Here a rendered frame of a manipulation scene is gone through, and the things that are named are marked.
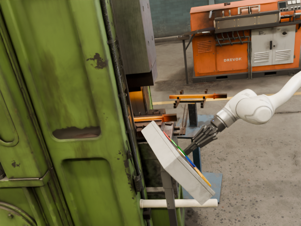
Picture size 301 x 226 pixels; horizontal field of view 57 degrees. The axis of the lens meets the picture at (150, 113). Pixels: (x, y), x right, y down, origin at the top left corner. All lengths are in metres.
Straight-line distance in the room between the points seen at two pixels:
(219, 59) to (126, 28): 3.91
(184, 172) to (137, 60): 0.68
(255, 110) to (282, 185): 1.68
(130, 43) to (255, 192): 1.80
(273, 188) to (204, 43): 3.12
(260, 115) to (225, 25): 3.87
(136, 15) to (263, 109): 0.75
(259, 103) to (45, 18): 1.01
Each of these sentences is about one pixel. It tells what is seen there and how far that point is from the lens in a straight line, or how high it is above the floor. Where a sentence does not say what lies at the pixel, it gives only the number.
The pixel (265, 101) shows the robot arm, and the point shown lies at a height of 1.28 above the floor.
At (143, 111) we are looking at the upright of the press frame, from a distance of 2.07.
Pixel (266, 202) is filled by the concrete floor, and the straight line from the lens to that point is 2.66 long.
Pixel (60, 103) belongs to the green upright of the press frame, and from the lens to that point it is 1.51.
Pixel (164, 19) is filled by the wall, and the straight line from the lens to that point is 9.27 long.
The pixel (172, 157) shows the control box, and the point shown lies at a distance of 1.08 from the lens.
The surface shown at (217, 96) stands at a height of 0.93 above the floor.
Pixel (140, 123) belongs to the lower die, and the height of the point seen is 0.99.
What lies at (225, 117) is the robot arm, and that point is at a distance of 1.39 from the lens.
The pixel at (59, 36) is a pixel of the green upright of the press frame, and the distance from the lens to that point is 1.40.
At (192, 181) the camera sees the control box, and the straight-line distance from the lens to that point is 1.16.
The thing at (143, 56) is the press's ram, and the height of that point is 1.46.
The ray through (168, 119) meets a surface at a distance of 1.81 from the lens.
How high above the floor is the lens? 1.80
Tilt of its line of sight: 25 degrees down
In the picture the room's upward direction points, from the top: 9 degrees counter-clockwise
